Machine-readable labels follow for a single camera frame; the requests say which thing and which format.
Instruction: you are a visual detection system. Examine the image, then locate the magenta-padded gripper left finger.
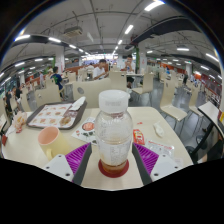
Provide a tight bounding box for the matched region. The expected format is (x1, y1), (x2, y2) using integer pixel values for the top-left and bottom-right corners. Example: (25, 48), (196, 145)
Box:
(42, 142), (93, 186)

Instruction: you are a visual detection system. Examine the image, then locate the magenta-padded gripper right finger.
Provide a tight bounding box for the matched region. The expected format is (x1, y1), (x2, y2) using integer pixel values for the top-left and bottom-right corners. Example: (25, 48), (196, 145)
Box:
(131, 142), (183, 186)

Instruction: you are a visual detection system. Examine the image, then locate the clear white-capped drink bottle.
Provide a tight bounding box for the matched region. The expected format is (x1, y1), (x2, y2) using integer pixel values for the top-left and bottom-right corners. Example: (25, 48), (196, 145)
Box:
(94, 89), (134, 174)

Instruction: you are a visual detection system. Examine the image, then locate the clear plastic bag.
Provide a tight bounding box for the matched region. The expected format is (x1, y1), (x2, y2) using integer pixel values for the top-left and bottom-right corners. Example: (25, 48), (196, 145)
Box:
(145, 139), (175, 158)

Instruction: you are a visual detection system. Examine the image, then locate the pale yellow mug, pink inside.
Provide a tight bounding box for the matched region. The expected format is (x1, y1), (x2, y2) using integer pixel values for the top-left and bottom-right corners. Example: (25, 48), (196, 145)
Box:
(37, 125), (71, 161)

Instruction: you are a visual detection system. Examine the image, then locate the red sauce packet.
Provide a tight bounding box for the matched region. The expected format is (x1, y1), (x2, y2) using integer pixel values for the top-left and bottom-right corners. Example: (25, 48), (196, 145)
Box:
(132, 128), (146, 146)

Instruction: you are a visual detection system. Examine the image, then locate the colourful printed leaflet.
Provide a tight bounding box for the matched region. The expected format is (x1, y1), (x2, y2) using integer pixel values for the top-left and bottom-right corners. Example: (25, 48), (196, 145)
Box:
(70, 116), (98, 146)

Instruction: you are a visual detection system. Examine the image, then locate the dark food tray, paper liner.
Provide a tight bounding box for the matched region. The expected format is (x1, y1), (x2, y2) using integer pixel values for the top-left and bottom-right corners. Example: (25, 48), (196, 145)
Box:
(26, 100), (88, 130)

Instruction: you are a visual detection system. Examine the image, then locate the crumpled food wrapper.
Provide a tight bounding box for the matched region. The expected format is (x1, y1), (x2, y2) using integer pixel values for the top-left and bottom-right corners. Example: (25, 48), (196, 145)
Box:
(12, 110), (28, 134)

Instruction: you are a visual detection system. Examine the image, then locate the white napkin on tray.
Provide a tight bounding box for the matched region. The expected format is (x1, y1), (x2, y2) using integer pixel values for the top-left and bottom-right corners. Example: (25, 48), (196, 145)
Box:
(68, 96), (87, 112)

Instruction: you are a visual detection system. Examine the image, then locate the beige neighbouring table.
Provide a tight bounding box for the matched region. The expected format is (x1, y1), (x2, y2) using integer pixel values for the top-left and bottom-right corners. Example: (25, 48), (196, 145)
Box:
(197, 101), (224, 134)

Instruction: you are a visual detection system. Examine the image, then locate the person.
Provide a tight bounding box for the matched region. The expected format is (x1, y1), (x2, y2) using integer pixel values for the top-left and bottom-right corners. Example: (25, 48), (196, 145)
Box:
(3, 90), (14, 113)
(92, 59), (108, 81)
(122, 54), (137, 89)
(12, 85), (24, 101)
(49, 66), (64, 92)

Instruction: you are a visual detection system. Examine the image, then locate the group of beige chairs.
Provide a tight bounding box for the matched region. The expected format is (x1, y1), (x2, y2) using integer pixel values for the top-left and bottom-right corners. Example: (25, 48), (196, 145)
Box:
(0, 69), (204, 134)

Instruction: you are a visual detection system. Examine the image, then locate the ceiling air conditioner unit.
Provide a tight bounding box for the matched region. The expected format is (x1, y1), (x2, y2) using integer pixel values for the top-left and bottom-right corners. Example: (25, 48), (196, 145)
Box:
(63, 26), (84, 38)

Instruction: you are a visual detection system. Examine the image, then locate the group of ceiling lights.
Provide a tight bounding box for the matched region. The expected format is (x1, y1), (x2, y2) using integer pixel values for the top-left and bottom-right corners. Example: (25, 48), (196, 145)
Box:
(0, 0), (221, 81)

